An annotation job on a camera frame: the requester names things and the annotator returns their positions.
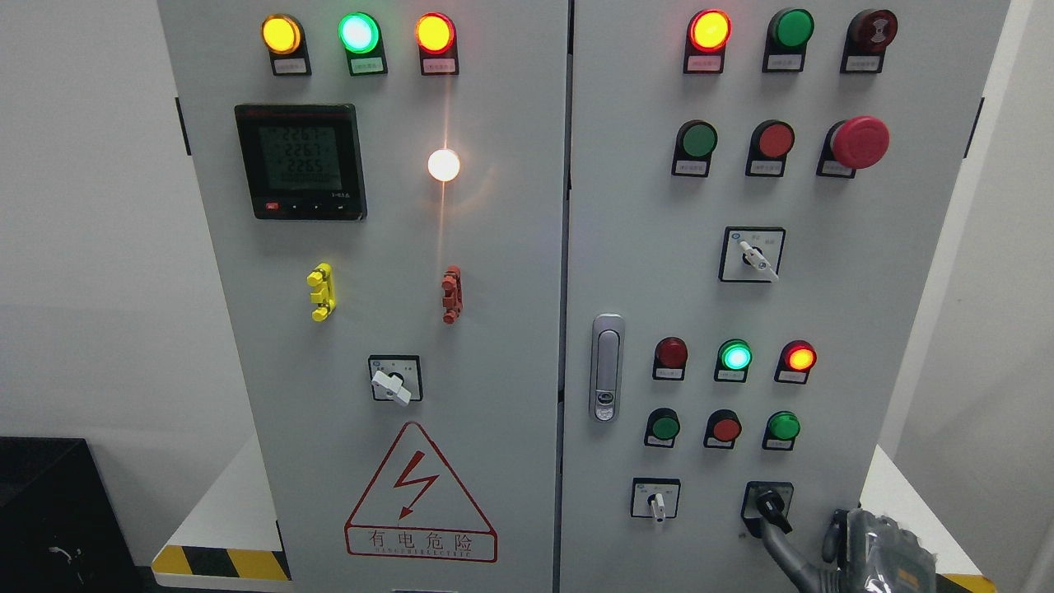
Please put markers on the grey right cabinet door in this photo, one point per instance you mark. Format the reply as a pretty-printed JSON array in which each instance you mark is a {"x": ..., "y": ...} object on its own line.
[{"x": 647, "y": 245}]

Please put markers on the red lit indicator top right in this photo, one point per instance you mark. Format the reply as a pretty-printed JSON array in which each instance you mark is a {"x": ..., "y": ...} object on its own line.
[{"x": 706, "y": 39}]

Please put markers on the red push button lower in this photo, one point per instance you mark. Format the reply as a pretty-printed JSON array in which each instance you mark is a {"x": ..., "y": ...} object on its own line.
[{"x": 723, "y": 428}]

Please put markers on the white platform with hazard stripes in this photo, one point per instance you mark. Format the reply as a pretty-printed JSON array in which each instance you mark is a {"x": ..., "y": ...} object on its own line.
[{"x": 230, "y": 541}]

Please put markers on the red terminal connector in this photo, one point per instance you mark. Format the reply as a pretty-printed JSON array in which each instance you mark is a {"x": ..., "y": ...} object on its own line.
[{"x": 451, "y": 283}]

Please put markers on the silver cabinet door handle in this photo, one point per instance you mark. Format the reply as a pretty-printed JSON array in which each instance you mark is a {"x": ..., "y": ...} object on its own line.
[{"x": 605, "y": 369}]

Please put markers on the white selector switch upper right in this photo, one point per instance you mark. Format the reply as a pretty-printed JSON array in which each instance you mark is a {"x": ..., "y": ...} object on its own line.
[{"x": 751, "y": 253}]

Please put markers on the green push button upper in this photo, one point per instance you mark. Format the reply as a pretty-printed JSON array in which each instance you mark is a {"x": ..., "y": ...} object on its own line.
[{"x": 694, "y": 144}]

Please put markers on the yellow indicator light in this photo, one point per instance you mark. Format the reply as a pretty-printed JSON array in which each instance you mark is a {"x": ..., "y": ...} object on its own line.
[{"x": 285, "y": 41}]

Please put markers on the black box lower left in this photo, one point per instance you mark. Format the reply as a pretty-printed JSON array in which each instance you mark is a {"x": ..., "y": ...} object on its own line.
[{"x": 59, "y": 532}]

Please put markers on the dark red buzzer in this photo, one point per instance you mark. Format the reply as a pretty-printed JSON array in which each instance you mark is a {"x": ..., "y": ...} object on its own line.
[{"x": 868, "y": 35}]

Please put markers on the red indicator middle right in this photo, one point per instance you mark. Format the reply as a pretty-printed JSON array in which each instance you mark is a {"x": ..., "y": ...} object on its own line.
[{"x": 795, "y": 363}]

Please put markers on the red emergency stop mushroom button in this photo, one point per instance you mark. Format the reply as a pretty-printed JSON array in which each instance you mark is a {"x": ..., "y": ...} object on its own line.
[{"x": 853, "y": 144}]

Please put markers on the red lit indicator top left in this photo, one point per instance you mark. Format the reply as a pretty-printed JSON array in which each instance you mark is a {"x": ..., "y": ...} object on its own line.
[{"x": 437, "y": 45}]

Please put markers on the white selector switch lower right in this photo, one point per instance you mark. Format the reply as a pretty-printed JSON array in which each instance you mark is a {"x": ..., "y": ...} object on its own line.
[{"x": 655, "y": 499}]

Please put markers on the green indicator unlit top right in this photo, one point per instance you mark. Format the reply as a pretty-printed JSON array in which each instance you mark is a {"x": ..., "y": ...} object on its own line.
[{"x": 788, "y": 34}]

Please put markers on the yellow terminal connector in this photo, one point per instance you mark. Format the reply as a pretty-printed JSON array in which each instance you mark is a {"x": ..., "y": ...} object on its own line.
[{"x": 320, "y": 281}]

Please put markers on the grey left cabinet door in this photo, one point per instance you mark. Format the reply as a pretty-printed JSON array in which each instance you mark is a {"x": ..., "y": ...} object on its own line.
[{"x": 491, "y": 378}]

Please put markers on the green push button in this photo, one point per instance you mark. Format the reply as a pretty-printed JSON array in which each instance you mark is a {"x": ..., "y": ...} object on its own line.
[
  {"x": 661, "y": 428},
  {"x": 694, "y": 144}
]

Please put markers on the black digital power meter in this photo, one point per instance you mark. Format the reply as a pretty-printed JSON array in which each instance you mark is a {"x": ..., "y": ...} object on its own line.
[{"x": 302, "y": 161}]

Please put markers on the green indicator light top left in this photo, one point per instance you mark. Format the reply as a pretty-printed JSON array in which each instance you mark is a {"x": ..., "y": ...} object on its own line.
[{"x": 362, "y": 40}]

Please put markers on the white selector switch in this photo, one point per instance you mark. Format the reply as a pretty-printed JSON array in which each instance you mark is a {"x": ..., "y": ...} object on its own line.
[
  {"x": 751, "y": 253},
  {"x": 655, "y": 499}
]

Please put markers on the green lit indicator middle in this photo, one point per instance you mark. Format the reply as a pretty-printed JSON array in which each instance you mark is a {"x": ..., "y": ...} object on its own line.
[{"x": 732, "y": 361}]

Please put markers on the red indicator middle left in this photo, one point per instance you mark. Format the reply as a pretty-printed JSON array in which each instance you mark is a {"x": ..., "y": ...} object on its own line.
[{"x": 670, "y": 359}]

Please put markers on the green illuminated button lower right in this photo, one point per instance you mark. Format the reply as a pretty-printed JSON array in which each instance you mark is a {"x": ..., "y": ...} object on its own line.
[{"x": 783, "y": 428}]

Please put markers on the red push button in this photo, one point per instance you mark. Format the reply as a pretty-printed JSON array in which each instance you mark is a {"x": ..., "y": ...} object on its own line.
[
  {"x": 723, "y": 428},
  {"x": 769, "y": 145}
]

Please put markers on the grey cabinet door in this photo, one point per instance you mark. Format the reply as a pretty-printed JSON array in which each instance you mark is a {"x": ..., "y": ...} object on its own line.
[
  {"x": 647, "y": 245},
  {"x": 491, "y": 378}
]

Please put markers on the white selector switch left door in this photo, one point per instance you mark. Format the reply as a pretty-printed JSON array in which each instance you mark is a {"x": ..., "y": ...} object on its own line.
[{"x": 396, "y": 378}]

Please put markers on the red push button upper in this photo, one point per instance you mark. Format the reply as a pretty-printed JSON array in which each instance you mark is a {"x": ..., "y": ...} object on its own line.
[{"x": 769, "y": 145}]

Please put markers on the red lit indicator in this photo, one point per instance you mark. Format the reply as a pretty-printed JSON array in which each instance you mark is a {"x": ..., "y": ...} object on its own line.
[
  {"x": 437, "y": 45},
  {"x": 706, "y": 39}
]

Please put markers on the black rotary knob switch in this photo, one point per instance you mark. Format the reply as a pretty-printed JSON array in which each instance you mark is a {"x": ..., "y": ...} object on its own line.
[{"x": 766, "y": 503}]

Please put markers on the white lit indicator lamp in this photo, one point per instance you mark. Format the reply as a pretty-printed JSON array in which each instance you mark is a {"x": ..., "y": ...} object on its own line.
[{"x": 444, "y": 165}]

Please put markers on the green push button lower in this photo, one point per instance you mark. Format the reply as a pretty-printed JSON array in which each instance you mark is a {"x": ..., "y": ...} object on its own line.
[{"x": 661, "y": 428}]

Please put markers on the red electric hazard warning sticker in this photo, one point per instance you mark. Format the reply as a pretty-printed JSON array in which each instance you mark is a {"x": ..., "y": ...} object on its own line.
[{"x": 416, "y": 506}]

